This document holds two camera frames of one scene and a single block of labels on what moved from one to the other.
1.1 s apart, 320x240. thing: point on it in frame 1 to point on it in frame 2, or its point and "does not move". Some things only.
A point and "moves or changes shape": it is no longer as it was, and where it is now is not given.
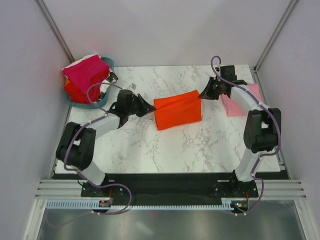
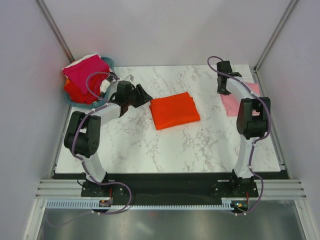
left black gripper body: [138, 107] to [135, 99]
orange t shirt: [178, 110] moves or changes shape
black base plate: [169, 186] does not move
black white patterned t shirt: [111, 79] does not move
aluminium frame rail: [268, 190] does not move
